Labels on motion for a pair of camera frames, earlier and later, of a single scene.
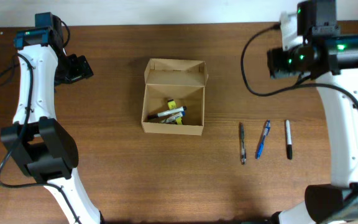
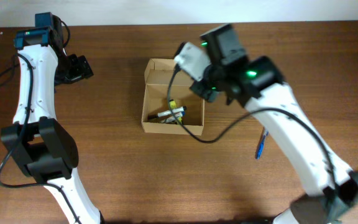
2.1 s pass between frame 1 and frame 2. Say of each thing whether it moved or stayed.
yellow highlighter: stayed
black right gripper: moved
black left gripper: stayed
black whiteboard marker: stayed
